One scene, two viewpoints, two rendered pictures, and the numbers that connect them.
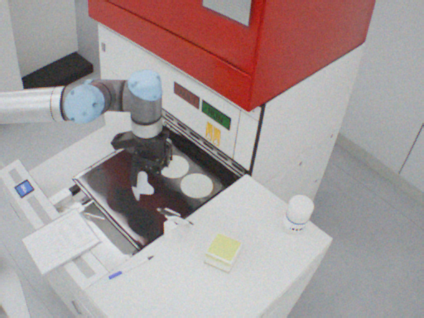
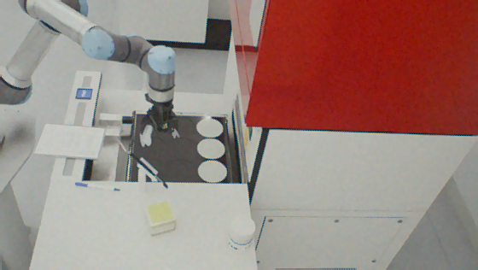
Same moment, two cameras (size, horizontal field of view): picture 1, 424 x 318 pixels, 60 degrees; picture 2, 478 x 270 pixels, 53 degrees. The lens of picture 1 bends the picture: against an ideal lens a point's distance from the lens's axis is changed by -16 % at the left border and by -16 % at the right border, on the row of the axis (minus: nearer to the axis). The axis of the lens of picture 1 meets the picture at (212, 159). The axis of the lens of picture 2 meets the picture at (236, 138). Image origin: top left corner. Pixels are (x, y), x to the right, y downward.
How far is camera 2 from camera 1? 73 cm
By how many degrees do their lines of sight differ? 26
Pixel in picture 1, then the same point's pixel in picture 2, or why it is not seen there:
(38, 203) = (84, 109)
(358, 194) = not seen: outside the picture
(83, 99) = (93, 40)
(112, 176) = not seen: hidden behind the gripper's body
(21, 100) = (65, 17)
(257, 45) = (256, 69)
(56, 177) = (131, 106)
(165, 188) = (189, 158)
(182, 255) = (139, 202)
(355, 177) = not seen: outside the picture
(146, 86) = (154, 59)
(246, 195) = (229, 196)
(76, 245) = (78, 150)
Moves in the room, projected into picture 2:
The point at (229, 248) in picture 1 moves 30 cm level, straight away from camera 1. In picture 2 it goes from (162, 215) to (243, 173)
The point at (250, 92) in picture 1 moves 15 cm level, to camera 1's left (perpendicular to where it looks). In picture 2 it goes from (248, 109) to (212, 81)
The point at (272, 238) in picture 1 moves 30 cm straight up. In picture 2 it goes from (210, 239) to (221, 174)
